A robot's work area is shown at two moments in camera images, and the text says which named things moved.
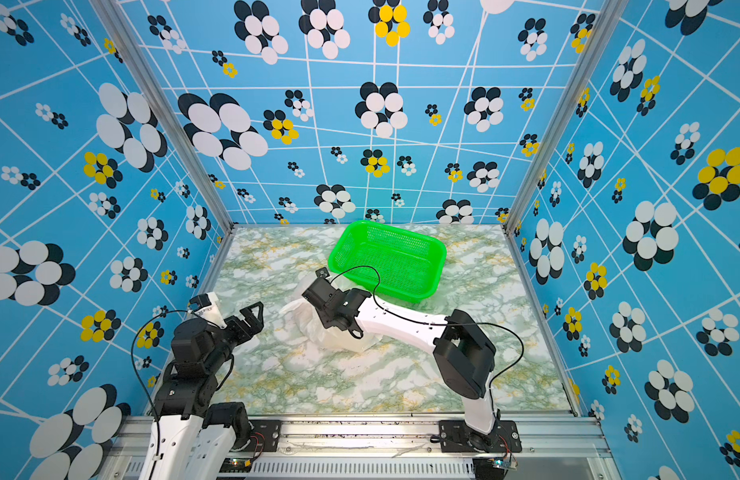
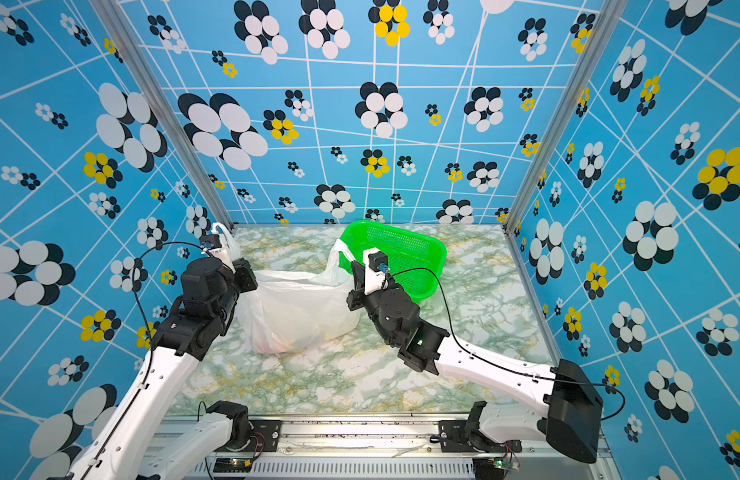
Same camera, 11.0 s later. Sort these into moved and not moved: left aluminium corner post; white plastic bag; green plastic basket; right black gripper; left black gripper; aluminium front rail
Moved: left black gripper; right black gripper; white plastic bag
Not moved: left aluminium corner post; aluminium front rail; green plastic basket
